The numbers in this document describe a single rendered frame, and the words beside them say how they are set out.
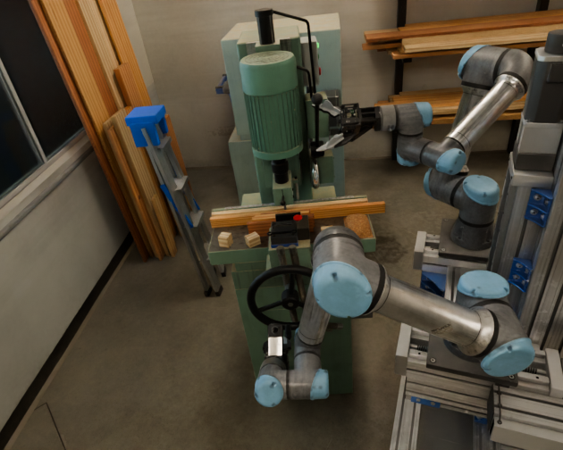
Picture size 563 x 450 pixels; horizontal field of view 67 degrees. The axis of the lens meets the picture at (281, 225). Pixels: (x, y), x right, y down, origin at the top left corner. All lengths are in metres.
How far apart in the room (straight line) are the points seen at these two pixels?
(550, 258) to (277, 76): 0.90
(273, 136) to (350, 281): 0.69
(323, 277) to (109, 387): 1.80
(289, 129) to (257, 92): 0.16
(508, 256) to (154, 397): 1.73
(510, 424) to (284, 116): 1.05
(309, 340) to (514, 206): 0.65
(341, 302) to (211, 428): 1.40
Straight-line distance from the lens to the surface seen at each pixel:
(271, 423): 2.13
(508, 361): 1.10
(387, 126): 1.35
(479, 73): 1.59
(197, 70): 3.93
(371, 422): 2.11
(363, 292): 0.86
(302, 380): 1.18
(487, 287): 1.17
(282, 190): 1.52
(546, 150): 1.24
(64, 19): 2.80
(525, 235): 1.33
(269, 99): 1.36
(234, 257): 1.56
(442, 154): 1.32
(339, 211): 1.63
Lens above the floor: 1.82
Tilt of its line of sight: 34 degrees down
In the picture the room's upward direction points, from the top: 8 degrees counter-clockwise
